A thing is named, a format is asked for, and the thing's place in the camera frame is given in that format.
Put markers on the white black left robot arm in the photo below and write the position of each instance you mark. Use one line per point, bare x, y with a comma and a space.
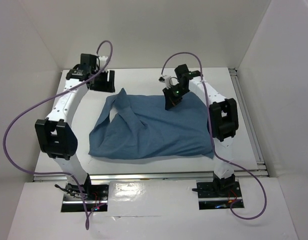
54, 133

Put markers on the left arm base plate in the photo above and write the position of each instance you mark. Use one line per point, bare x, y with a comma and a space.
96, 199

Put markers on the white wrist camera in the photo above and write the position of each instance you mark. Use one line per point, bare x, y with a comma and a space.
101, 63
168, 80

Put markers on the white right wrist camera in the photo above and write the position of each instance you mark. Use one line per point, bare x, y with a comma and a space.
168, 80

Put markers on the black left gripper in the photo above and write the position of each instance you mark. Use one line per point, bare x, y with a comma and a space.
107, 86

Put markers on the aluminium right side rail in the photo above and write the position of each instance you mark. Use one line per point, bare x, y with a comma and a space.
261, 166

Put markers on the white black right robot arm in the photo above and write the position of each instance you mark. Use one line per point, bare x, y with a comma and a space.
222, 123

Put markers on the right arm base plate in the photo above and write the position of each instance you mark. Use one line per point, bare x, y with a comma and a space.
211, 199

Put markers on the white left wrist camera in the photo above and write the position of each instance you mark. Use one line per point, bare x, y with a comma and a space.
101, 63

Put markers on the blue pillowcase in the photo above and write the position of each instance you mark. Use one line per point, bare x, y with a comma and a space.
133, 127

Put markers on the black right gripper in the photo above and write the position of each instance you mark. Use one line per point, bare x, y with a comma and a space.
171, 101

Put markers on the aluminium front rail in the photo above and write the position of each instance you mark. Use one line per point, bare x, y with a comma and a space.
151, 176

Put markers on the aluminium rail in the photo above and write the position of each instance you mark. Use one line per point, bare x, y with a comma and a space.
151, 176
261, 166

